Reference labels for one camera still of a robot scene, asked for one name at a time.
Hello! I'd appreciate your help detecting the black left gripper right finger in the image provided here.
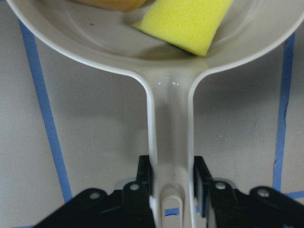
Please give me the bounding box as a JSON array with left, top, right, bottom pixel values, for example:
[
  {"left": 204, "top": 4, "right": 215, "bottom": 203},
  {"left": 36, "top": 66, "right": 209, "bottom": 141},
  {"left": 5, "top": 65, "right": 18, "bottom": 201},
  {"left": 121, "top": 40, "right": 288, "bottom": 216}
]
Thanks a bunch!
[{"left": 193, "top": 156, "right": 304, "bottom": 228}]

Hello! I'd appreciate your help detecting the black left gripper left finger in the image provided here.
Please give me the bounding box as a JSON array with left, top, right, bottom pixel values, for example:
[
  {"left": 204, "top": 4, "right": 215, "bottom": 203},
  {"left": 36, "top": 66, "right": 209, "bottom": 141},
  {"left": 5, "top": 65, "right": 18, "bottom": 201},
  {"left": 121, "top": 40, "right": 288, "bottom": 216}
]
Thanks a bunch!
[{"left": 35, "top": 155, "right": 155, "bottom": 228}]

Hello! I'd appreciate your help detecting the yellow green sponge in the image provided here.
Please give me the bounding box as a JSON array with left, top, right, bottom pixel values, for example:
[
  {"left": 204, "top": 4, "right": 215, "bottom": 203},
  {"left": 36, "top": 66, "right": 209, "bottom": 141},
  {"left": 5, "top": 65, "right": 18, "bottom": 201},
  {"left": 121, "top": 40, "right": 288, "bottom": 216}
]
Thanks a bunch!
[{"left": 133, "top": 0, "right": 233, "bottom": 56}]

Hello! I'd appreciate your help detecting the brown bread roll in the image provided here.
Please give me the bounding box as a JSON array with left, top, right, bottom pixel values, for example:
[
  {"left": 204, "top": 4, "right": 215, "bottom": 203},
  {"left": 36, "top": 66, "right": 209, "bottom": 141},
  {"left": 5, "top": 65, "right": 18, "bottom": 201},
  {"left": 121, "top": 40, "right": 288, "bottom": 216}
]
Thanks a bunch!
[{"left": 73, "top": 0, "right": 146, "bottom": 12}]

